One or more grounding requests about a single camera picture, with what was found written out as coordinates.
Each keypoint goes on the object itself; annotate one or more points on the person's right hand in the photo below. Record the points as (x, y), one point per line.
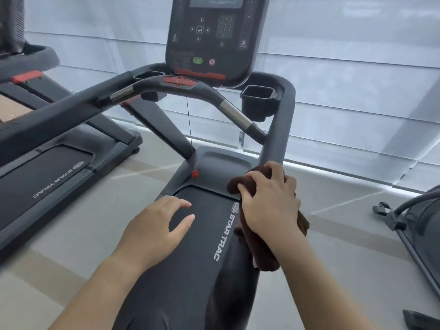
(271, 209)

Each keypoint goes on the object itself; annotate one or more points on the person's left hand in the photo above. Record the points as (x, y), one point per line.
(144, 233)

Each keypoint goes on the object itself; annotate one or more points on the person's right thumb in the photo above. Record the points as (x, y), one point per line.
(244, 199)

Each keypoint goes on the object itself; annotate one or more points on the person's left thumb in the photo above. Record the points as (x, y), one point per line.
(182, 226)

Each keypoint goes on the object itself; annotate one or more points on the brown cleaning cloth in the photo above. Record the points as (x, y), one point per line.
(261, 254)

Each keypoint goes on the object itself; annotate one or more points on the person's right forearm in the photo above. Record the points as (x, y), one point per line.
(316, 288)

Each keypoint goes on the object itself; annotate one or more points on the person's left forearm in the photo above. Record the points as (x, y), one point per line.
(99, 295)

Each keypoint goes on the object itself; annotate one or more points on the dark grey treadmill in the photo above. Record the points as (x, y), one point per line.
(192, 288)
(41, 178)

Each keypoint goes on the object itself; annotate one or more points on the white window blind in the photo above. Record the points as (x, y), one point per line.
(343, 99)

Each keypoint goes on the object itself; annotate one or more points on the black treadmill console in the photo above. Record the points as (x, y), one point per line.
(220, 48)

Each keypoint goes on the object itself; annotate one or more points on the grey exercise machine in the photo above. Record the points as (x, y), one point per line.
(426, 219)

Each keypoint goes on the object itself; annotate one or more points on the black machine base foot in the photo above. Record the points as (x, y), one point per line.
(421, 321)

